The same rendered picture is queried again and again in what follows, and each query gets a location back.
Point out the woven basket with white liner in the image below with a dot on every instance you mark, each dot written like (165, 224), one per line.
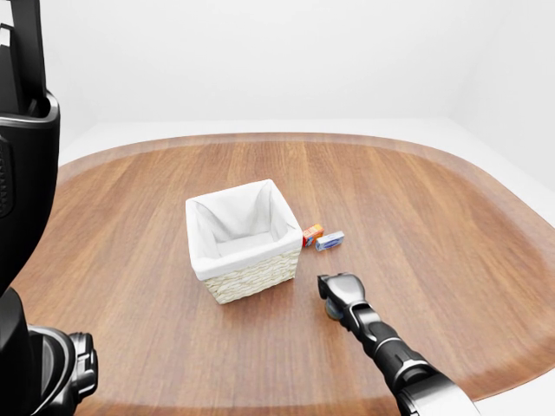
(243, 242)

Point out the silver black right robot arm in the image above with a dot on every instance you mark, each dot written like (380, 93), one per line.
(390, 346)

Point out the small soup tin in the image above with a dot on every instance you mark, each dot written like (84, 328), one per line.
(333, 310)

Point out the small orange food box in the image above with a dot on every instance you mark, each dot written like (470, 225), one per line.
(312, 234)

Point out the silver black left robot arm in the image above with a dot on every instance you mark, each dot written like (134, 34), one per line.
(26, 182)

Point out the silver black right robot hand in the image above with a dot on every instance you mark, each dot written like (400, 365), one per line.
(344, 288)

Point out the small blue white food box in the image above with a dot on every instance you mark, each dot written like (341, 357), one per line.
(329, 242)

